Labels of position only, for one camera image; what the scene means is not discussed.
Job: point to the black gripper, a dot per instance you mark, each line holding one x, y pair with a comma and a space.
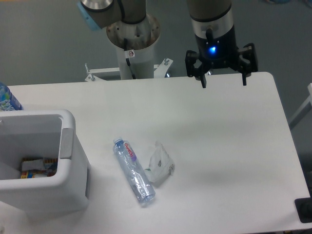
218, 53

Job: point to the clear plastic bag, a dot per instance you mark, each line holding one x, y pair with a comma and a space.
161, 165

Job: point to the clear plastic water bottle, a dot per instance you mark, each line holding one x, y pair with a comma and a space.
133, 171

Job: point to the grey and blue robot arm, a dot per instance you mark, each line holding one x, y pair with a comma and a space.
205, 14

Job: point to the white plastic trash can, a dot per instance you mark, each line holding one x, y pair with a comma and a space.
43, 134

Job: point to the colourful wrappers in trash can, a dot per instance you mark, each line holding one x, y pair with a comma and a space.
38, 167

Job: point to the black clamp at table edge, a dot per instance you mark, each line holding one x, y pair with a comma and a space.
304, 209

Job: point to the blue labelled bottle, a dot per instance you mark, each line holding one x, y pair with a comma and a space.
8, 102

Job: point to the white frame at right edge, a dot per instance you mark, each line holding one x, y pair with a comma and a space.
302, 111

